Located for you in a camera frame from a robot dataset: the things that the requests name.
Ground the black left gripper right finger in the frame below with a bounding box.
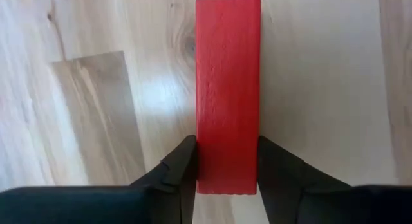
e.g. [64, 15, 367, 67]
[257, 135, 412, 224]

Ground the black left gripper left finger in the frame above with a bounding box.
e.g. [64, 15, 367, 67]
[0, 135, 198, 224]

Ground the red wooden block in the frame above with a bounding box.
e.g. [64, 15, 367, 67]
[194, 0, 262, 196]

